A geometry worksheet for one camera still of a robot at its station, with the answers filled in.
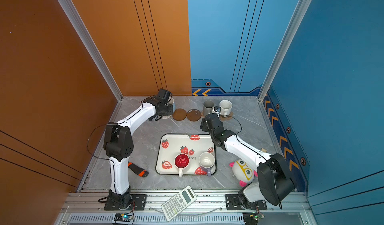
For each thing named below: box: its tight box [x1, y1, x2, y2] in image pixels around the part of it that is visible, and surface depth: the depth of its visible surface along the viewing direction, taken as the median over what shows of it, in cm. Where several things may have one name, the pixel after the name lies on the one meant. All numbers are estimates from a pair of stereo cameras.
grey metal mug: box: [203, 100, 216, 116], surface depth 102 cm
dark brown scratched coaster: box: [186, 109, 202, 122], surface depth 111 cm
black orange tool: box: [128, 162, 149, 178], surface depth 84 cm
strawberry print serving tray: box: [155, 133, 217, 175], surface depth 93 cm
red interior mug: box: [174, 153, 190, 178], surface depth 82 cm
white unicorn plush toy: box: [229, 159, 258, 187], surface depth 78 cm
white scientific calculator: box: [160, 185, 198, 222], surface depth 74 cm
